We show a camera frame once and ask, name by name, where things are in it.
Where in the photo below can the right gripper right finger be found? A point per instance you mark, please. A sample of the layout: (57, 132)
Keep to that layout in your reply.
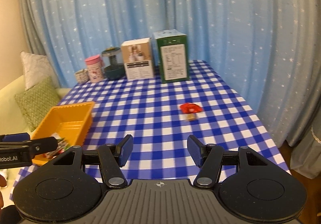
(208, 159)

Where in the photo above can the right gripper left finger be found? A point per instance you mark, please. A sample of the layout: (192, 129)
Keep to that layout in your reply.
(112, 158)

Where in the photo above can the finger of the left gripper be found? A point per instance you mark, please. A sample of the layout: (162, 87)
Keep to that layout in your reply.
(42, 145)
(17, 137)

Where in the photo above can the red snack packet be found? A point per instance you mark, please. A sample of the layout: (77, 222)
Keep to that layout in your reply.
(190, 108)

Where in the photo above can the white green snack wrapper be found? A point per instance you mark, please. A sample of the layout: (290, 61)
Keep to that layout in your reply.
(63, 145)

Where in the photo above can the person's left hand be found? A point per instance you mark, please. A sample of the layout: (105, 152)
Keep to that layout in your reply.
(3, 183)

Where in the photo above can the pale yellow sofa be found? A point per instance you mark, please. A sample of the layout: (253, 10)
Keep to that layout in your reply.
(12, 120)

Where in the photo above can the green zigzag cushion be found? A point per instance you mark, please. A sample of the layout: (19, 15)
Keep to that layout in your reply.
(36, 102)

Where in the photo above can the orange plastic basket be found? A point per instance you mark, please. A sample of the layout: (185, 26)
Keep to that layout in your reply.
(70, 122)

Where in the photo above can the cream quilted cushion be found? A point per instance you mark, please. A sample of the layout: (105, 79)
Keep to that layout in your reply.
(35, 69)

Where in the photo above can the small floral ceramic cup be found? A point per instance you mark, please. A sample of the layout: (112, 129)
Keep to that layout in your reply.
(82, 76)

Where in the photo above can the dark green glass jar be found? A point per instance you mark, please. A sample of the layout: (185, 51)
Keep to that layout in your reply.
(113, 64)

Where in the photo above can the pink hello kitty cup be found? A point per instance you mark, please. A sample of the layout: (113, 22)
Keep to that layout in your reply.
(94, 68)

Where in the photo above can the grey curtain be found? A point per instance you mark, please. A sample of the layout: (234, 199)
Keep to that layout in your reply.
(304, 138)

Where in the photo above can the beige product box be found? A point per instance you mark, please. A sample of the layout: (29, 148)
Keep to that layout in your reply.
(138, 60)

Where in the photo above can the green milk carton box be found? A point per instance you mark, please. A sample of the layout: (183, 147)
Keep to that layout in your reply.
(172, 47)

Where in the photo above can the blue star curtain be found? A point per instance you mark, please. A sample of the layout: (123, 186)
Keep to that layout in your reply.
(267, 50)

